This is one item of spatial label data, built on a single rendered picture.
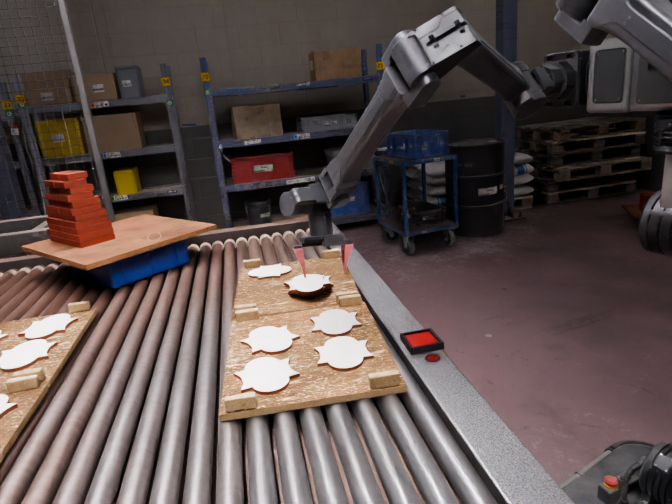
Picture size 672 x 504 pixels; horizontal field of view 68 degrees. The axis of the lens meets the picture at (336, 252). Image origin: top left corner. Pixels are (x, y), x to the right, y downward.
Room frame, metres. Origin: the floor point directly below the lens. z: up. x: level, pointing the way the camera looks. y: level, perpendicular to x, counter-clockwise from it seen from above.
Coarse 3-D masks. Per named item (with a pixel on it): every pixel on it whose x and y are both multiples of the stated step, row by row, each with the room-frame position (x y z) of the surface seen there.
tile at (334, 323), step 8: (328, 312) 1.16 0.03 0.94; (336, 312) 1.16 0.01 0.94; (344, 312) 1.15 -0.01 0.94; (352, 312) 1.15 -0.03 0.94; (312, 320) 1.13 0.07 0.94; (320, 320) 1.12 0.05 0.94; (328, 320) 1.12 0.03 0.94; (336, 320) 1.11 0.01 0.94; (344, 320) 1.11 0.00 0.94; (352, 320) 1.10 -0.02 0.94; (320, 328) 1.08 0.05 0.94; (328, 328) 1.07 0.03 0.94; (336, 328) 1.07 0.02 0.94; (344, 328) 1.06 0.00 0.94; (336, 336) 1.04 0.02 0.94
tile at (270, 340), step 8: (264, 328) 1.10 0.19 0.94; (272, 328) 1.10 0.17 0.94; (280, 328) 1.10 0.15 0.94; (256, 336) 1.07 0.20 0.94; (264, 336) 1.06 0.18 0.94; (272, 336) 1.06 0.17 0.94; (280, 336) 1.05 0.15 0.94; (288, 336) 1.05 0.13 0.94; (296, 336) 1.05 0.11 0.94; (248, 344) 1.04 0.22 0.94; (256, 344) 1.03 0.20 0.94; (264, 344) 1.02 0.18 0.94; (272, 344) 1.02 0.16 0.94; (280, 344) 1.01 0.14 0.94; (288, 344) 1.01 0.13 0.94; (256, 352) 1.00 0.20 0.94; (264, 352) 0.99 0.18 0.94; (272, 352) 0.99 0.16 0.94; (280, 352) 0.99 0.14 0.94
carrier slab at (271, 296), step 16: (240, 272) 1.56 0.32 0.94; (320, 272) 1.49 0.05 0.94; (336, 272) 1.48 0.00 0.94; (240, 288) 1.41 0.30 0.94; (256, 288) 1.40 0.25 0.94; (272, 288) 1.39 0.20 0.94; (288, 288) 1.38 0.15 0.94; (336, 288) 1.34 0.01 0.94; (352, 288) 1.33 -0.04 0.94; (240, 304) 1.29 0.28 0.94; (256, 304) 1.28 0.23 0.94; (272, 304) 1.27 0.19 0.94; (288, 304) 1.26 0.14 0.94; (304, 304) 1.25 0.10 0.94; (320, 304) 1.24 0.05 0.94; (336, 304) 1.23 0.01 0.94
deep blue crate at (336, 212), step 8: (360, 184) 5.54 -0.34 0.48; (368, 184) 5.54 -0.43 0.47; (360, 192) 5.54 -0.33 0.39; (368, 192) 5.55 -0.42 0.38; (352, 200) 5.53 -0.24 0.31; (360, 200) 5.54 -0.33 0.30; (368, 200) 5.55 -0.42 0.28; (336, 208) 5.50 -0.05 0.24; (344, 208) 5.51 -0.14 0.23; (352, 208) 5.53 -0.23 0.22; (360, 208) 5.54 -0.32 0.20; (368, 208) 5.54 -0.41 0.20; (336, 216) 5.51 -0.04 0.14
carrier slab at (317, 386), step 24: (312, 312) 1.19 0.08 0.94; (360, 312) 1.16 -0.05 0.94; (240, 336) 1.09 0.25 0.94; (312, 336) 1.06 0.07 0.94; (360, 336) 1.03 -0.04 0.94; (240, 360) 0.97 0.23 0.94; (312, 360) 0.95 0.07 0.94; (384, 360) 0.92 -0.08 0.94; (240, 384) 0.88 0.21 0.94; (312, 384) 0.85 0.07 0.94; (336, 384) 0.85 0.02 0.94; (360, 384) 0.84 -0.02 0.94; (264, 408) 0.79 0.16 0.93; (288, 408) 0.80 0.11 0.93
